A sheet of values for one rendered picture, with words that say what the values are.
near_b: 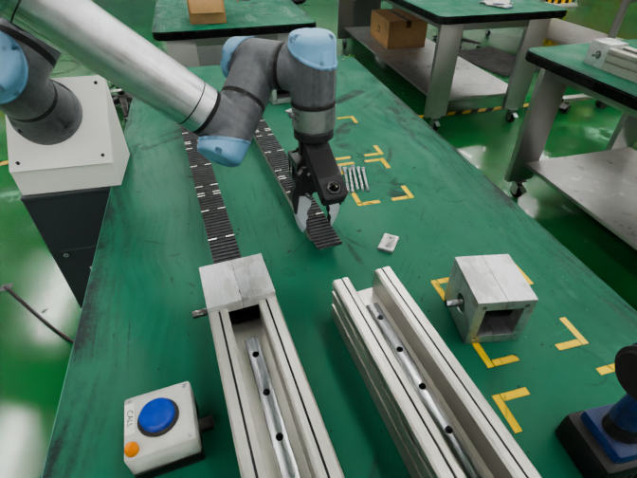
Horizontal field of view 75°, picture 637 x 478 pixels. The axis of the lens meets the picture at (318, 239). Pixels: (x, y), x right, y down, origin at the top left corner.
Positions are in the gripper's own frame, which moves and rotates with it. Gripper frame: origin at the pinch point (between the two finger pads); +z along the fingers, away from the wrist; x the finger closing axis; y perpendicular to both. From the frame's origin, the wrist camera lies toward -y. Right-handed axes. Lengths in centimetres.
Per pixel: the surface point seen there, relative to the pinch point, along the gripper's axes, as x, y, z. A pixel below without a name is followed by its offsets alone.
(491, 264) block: -19.7, -26.5, -6.4
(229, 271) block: 19.5, -14.2, -6.3
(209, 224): 20.4, 7.4, -0.3
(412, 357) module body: -1.7, -34.6, -1.3
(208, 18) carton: -7, 202, 0
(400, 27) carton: -193, 310, 41
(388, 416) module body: 4.9, -40.5, 0.4
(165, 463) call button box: 32.2, -36.6, 0.5
